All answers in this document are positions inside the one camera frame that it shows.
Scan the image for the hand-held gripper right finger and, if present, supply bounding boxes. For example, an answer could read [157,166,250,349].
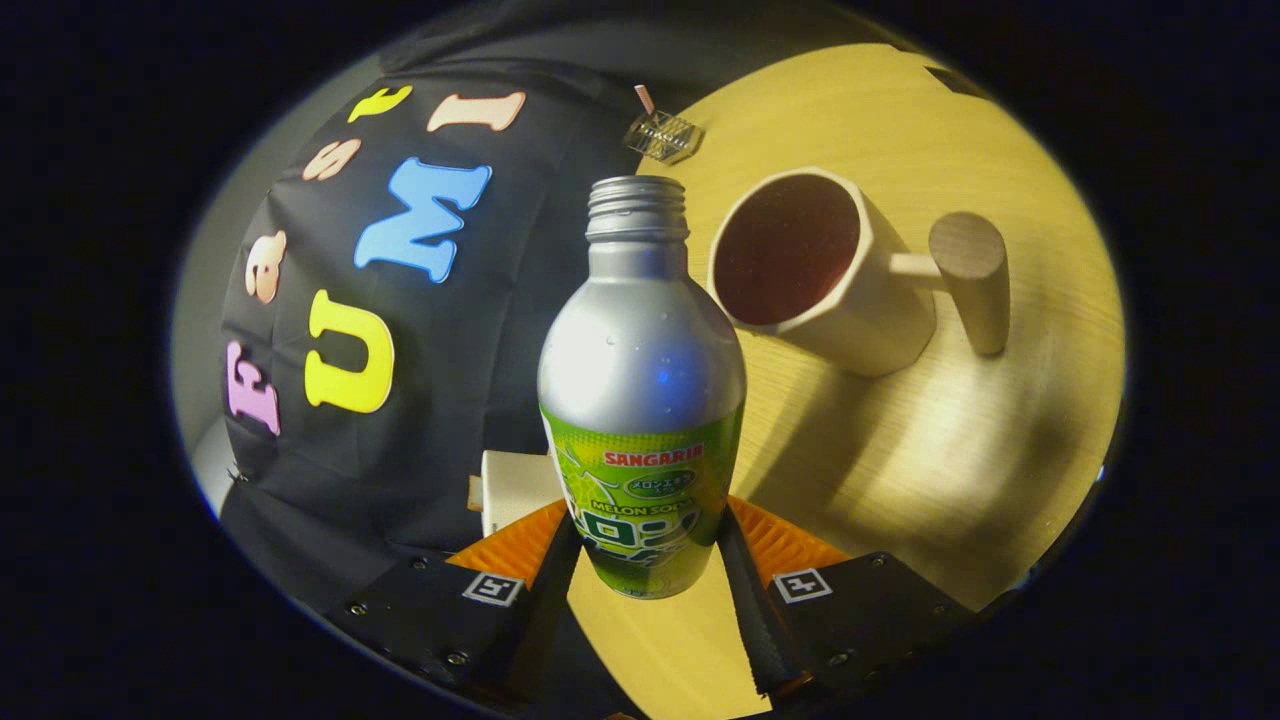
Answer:
[715,497,1016,706]

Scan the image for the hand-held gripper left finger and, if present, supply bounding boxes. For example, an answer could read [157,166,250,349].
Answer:
[325,498,583,706]

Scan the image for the silver green juice bottle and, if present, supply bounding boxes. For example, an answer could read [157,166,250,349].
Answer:
[537,176,748,601]

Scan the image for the cream cup with wooden handle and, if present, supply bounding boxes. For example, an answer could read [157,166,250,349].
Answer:
[707,166,1011,378]

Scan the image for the white toaster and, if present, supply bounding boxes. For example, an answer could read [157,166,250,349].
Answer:
[480,450,566,538]

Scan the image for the wooden table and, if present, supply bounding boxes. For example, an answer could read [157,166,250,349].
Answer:
[565,42,1126,720]

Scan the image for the wire mesh holder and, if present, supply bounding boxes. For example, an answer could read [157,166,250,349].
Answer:
[623,108,706,166]

